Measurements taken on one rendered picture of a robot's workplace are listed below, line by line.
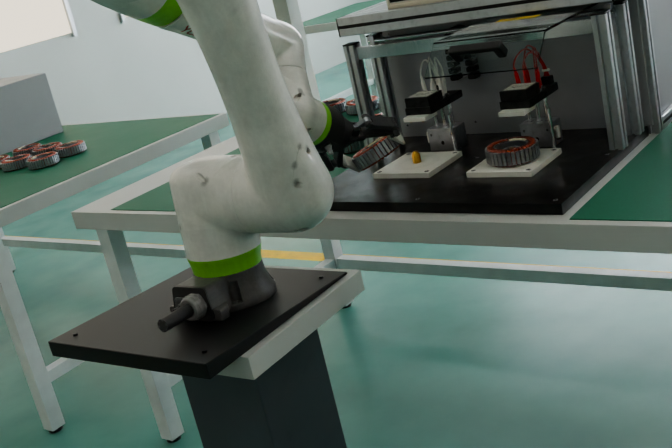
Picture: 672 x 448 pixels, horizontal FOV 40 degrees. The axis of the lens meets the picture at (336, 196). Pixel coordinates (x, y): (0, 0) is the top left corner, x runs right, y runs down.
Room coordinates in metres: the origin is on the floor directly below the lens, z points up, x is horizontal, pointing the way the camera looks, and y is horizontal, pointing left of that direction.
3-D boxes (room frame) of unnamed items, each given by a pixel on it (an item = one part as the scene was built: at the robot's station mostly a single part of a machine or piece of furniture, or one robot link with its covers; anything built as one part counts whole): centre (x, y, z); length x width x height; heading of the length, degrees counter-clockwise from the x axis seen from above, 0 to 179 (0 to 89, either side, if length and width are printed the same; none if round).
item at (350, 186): (1.93, -0.30, 0.76); 0.64 x 0.47 x 0.02; 50
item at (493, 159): (1.84, -0.38, 0.80); 0.11 x 0.11 x 0.04
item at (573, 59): (2.11, -0.45, 0.92); 0.66 x 0.01 x 0.30; 50
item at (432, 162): (2.00, -0.20, 0.78); 0.15 x 0.15 x 0.01; 50
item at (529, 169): (1.84, -0.38, 0.78); 0.15 x 0.15 x 0.01; 50
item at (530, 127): (1.95, -0.48, 0.80); 0.08 x 0.05 x 0.06; 50
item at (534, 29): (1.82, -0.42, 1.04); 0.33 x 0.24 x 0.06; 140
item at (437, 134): (2.11, -0.29, 0.80); 0.08 x 0.05 x 0.06; 50
